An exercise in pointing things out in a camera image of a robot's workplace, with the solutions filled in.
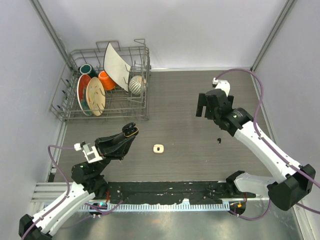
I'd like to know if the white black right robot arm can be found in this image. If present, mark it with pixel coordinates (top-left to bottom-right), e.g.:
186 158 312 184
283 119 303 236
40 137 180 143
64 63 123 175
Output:
195 89 316 211

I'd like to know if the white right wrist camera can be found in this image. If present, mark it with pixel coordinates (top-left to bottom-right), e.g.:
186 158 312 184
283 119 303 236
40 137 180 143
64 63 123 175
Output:
212 78 231 97

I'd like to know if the beige speckled round plate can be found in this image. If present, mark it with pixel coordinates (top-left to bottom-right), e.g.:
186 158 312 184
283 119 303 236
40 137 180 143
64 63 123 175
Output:
85 77 106 116

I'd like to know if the white slotted cable duct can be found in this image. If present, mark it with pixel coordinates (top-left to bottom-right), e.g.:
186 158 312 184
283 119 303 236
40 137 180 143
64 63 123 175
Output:
43 202 230 213

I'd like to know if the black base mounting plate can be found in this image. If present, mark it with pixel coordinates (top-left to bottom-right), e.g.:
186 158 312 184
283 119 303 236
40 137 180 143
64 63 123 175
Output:
95 181 256 205

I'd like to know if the aluminium frame rail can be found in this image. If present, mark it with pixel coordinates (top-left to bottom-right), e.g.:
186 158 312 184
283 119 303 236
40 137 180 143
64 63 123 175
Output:
31 182 67 202

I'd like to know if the orange mug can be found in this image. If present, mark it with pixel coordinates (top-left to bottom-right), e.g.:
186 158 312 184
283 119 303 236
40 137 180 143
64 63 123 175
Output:
98 71 116 91

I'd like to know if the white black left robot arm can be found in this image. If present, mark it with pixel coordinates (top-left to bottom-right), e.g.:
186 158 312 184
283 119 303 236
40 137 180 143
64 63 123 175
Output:
18 124 139 240

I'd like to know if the white square plate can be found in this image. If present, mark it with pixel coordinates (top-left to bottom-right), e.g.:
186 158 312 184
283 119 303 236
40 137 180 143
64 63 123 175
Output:
103 41 131 92

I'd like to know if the striped black white cup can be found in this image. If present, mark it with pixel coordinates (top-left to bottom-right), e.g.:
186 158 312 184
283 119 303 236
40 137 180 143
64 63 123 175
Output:
128 75 147 96

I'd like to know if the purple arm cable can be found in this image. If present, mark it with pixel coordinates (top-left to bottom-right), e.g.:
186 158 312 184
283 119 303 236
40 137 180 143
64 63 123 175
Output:
21 144 123 240
216 68 320 221

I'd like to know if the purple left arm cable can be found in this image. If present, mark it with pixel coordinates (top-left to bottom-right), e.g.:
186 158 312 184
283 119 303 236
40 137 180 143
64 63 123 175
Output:
21 144 123 240

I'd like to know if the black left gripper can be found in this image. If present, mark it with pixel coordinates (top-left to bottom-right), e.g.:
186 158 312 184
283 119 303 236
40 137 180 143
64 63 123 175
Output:
91 129 135 175

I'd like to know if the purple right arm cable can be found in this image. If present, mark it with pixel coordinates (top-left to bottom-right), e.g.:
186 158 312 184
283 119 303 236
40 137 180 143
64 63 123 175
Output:
216 68 320 221

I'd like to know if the black earbud charging case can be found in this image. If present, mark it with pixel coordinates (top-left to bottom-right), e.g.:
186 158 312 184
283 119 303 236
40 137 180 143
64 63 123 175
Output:
122 122 139 138

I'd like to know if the dark green mug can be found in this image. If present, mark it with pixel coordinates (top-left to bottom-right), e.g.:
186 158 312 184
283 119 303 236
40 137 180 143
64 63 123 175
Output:
78 63 98 78

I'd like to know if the beige earbud charging case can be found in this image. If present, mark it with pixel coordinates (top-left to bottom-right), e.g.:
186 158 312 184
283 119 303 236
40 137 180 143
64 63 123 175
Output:
152 144 165 154

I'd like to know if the red green round plate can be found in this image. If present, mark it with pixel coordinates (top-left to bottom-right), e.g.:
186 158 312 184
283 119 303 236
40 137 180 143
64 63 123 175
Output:
76 74 93 116

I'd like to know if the grey wire dish rack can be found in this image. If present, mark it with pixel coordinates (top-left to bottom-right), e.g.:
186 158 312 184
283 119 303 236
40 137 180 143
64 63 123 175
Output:
49 38 151 122

